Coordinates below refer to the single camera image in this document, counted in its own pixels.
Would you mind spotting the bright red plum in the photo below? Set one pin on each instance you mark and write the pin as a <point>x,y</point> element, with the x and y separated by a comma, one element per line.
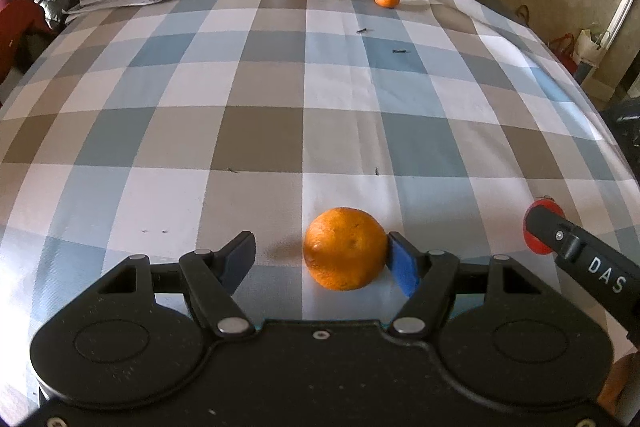
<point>535,243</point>

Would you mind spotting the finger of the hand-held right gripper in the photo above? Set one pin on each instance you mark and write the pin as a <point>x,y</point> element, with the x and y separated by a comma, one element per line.
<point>552,234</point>

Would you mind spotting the large mandarin orange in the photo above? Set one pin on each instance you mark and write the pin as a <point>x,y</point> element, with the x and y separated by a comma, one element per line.
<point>345,249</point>

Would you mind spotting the red chair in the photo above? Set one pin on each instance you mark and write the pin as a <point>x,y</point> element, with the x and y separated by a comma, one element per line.
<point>17,24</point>

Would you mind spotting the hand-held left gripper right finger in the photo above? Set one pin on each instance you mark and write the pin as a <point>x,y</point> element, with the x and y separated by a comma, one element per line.
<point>404,268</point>

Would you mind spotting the white shopping bag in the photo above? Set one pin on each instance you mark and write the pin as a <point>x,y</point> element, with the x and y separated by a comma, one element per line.
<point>592,54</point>

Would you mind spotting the black puffer jacket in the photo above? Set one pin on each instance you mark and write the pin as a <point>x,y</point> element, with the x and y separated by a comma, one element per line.
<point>625,122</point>

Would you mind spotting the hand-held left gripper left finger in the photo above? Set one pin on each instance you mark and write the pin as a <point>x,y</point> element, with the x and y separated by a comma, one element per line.
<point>239,257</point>

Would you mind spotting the checked tablecloth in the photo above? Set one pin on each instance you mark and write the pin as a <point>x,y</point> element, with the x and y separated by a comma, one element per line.
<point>200,107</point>

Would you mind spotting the red shopping bag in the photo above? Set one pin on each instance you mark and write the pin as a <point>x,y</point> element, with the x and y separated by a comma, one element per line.
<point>565,53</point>

